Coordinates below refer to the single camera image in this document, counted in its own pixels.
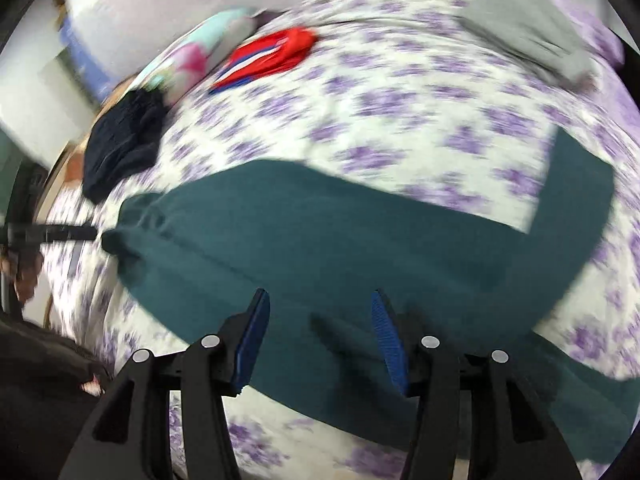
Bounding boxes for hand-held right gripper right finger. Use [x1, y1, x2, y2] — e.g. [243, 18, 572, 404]
[370, 289, 583, 480]

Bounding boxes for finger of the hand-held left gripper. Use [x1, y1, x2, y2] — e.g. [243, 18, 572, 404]
[0, 224, 98, 247]

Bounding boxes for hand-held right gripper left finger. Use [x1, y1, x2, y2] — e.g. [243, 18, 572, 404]
[58, 288, 271, 480]

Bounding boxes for dark green pants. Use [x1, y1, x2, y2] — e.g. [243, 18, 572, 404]
[101, 129, 640, 466]

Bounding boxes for dark navy garment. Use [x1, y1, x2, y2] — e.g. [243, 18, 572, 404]
[81, 88, 167, 205]

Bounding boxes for black bag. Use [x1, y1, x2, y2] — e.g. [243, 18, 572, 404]
[0, 310, 117, 480]

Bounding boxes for pastel printed pillow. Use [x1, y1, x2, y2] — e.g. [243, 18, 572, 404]
[134, 6, 261, 107]

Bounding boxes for purple floral bed sheet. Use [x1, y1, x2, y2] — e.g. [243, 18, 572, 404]
[39, 0, 640, 480]

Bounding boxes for red striped garment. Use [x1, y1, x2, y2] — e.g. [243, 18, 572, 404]
[208, 27, 317, 95]

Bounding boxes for grey garment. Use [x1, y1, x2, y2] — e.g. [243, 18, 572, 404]
[459, 0, 597, 92]

